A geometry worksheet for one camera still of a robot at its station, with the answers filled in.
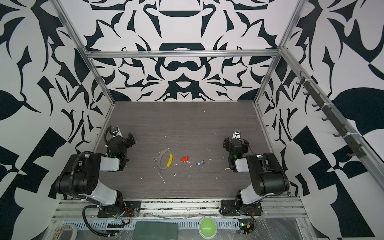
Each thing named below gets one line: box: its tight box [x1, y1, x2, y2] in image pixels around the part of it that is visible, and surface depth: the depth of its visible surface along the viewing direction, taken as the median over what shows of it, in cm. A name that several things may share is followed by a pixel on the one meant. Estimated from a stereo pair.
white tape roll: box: [53, 224, 78, 240], surface depth 69 cm
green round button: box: [198, 216, 217, 240], surface depth 69 cm
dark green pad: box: [132, 221, 178, 240], surface depth 70 cm
